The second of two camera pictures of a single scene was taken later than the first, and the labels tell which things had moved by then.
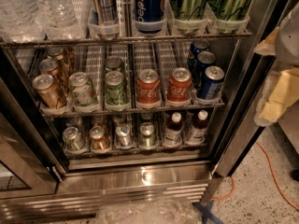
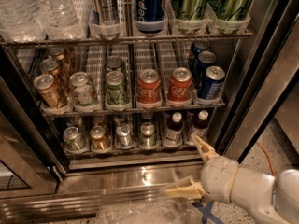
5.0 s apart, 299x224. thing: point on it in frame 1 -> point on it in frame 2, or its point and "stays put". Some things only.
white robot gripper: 288,44 -> 218,175
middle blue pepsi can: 205,59 stays put
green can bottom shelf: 147,135 stays put
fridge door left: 26,171 stays put
